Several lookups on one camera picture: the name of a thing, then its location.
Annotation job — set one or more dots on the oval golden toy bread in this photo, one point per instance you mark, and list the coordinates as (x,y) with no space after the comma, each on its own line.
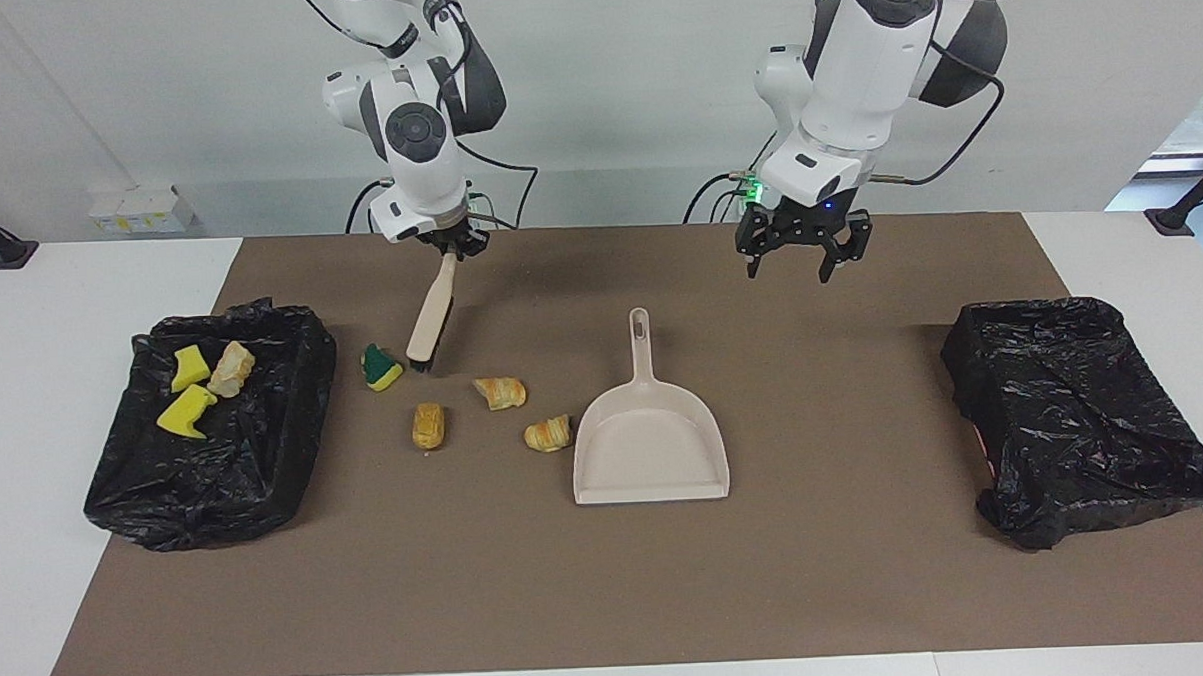
(428,425)

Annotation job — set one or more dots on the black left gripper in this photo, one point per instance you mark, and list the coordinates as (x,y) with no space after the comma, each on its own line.
(808,223)

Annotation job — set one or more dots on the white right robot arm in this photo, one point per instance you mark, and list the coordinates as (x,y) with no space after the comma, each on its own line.
(426,184)

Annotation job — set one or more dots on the white power socket boxes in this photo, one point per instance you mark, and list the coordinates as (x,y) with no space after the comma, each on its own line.
(142,212)

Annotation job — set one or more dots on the brown table mat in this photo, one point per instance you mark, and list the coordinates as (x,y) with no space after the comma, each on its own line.
(570,579)

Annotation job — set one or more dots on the pale toy bread piece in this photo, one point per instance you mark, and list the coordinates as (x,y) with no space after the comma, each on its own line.
(230,371)

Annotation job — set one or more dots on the beige hand brush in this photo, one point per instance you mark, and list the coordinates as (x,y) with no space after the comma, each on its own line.
(433,319)

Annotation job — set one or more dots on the green and yellow sponge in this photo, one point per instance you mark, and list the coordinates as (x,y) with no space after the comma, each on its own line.
(186,413)
(381,371)

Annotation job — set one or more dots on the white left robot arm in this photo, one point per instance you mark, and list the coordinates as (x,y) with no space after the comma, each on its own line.
(853,79)

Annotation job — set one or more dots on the beige plastic dustpan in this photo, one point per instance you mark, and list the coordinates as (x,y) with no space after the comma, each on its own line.
(651,456)

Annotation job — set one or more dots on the toy croissant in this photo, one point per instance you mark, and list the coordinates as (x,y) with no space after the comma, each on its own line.
(500,393)
(549,434)

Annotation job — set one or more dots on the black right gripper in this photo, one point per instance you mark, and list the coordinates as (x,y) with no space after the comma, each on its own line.
(458,238)

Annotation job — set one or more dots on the bin with black bag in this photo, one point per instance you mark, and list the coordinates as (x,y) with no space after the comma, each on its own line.
(226,471)
(1065,422)

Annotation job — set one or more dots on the small yellow sponge piece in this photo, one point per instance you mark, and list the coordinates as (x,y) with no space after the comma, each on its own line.
(190,370)

